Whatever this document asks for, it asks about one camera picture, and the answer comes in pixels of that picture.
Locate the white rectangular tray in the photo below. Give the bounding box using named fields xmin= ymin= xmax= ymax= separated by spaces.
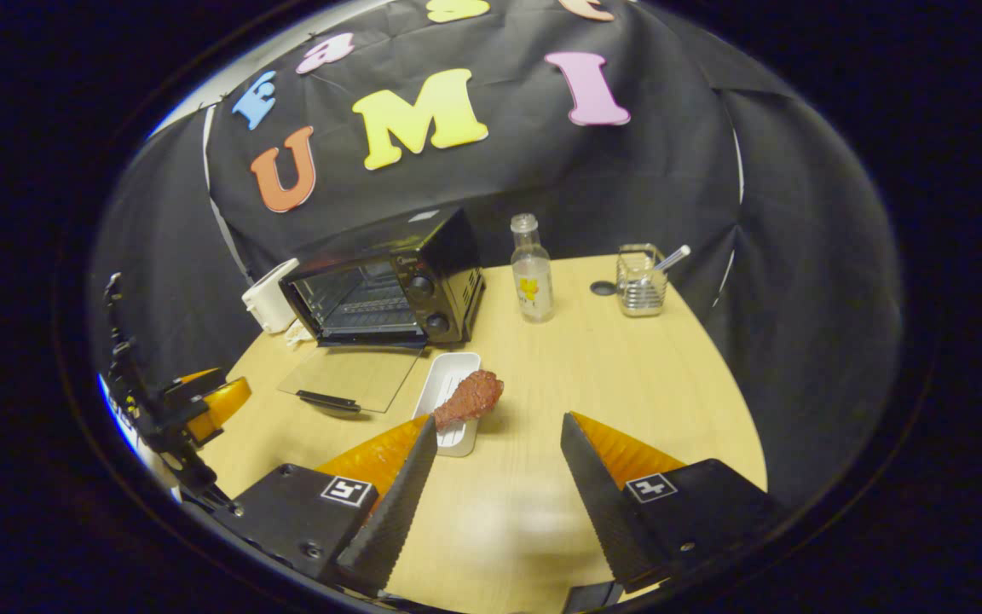
xmin=413 ymin=351 xmax=482 ymax=458

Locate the clear glass bottle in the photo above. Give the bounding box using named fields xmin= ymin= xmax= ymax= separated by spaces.
xmin=511 ymin=213 xmax=555 ymax=323

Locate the black backdrop cloth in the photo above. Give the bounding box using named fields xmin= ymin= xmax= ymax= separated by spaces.
xmin=86 ymin=0 xmax=905 ymax=513

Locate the brown fried chicken drumstick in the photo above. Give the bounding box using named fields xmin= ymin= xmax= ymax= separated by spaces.
xmin=431 ymin=369 xmax=505 ymax=432

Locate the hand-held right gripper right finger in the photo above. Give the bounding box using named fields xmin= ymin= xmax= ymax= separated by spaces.
xmin=561 ymin=412 xmax=786 ymax=594

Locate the black electric oven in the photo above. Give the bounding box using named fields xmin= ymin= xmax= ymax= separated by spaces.
xmin=278 ymin=207 xmax=487 ymax=417

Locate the white toaster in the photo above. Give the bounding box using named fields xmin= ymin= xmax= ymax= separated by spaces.
xmin=241 ymin=258 xmax=301 ymax=335

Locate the clear glass holder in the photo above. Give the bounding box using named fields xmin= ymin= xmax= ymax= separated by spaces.
xmin=616 ymin=244 xmax=669 ymax=318

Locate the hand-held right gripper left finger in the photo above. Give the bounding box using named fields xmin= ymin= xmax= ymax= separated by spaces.
xmin=231 ymin=415 xmax=439 ymax=598

